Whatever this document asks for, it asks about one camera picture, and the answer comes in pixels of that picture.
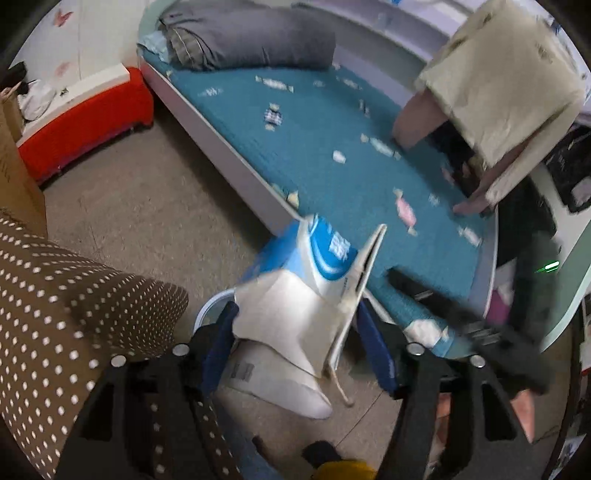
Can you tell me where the yellow rounded object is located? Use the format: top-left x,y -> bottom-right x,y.
313,458 -> 378,480

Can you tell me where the lilac shelf unit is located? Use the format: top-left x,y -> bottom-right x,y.
293,0 -> 467,63

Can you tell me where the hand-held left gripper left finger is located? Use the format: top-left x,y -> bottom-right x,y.
54,301 -> 243,480

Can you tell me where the red bench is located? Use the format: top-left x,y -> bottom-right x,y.
17,67 -> 155,186

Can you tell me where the person's denim trouser leg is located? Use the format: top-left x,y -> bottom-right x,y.
216,406 -> 280,480

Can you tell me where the grey pillow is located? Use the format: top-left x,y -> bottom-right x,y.
158,0 -> 338,72

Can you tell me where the pink garment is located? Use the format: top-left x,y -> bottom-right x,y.
392,90 -> 529,219

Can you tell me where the bed with teal sheet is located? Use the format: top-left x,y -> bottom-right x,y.
137,44 -> 500,361

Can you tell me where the white blue paper bag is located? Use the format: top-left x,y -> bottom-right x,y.
232,213 -> 387,380

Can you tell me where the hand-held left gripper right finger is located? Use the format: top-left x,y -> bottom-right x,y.
356,299 -> 548,480

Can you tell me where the large printed cardboard box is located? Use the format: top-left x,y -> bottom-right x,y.
0,90 -> 48,237

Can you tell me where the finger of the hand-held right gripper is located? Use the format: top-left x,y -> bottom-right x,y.
387,268 -> 469,335

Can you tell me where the black bag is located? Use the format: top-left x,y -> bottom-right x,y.
549,124 -> 591,214

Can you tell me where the bin with white liner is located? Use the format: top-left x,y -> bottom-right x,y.
196,291 -> 334,420

